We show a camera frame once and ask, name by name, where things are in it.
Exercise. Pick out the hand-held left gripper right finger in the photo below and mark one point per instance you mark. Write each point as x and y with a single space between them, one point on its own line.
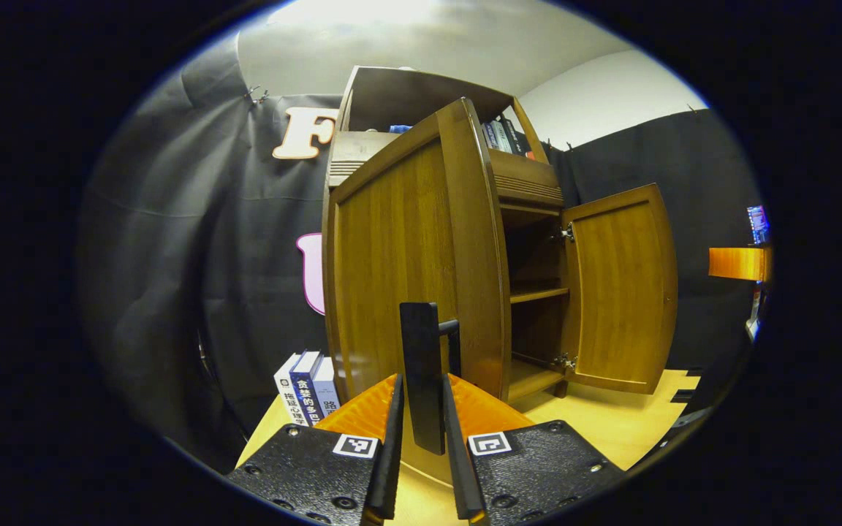
457 460

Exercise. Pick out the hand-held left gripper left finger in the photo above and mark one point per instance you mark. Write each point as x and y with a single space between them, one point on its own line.
390 453

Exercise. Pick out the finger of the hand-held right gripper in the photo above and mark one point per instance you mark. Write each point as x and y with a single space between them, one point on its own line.
739 264

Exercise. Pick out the wooden cabinet door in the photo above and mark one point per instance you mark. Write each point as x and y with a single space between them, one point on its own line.
618 292
392 256

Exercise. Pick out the wooden double-door shoe cabinet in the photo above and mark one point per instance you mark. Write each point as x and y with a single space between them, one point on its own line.
406 95

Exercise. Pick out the metal door hinge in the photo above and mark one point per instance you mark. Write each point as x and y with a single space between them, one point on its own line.
566 233
565 362

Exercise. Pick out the wooden inner cabinet shelf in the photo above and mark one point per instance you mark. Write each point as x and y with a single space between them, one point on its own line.
538 295

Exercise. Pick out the lit blue screen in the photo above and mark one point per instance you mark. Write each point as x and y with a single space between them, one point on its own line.
758 223

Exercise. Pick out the pale blue paperback book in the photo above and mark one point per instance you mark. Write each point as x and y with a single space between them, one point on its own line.
327 387

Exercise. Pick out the wooden ribbed drawer front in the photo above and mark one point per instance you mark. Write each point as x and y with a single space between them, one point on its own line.
531 183

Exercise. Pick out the black book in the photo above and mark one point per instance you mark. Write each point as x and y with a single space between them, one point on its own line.
516 135

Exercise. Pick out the black backdrop cloth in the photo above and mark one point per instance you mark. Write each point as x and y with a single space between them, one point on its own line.
209 256

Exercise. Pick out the grey book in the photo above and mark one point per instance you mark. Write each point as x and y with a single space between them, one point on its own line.
500 135

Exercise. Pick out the dark blue book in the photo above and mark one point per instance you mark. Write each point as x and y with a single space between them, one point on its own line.
488 135

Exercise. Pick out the blue folded towel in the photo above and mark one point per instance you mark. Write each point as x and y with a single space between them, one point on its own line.
400 129

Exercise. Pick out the metal cloth clip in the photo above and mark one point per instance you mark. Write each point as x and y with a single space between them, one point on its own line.
256 95

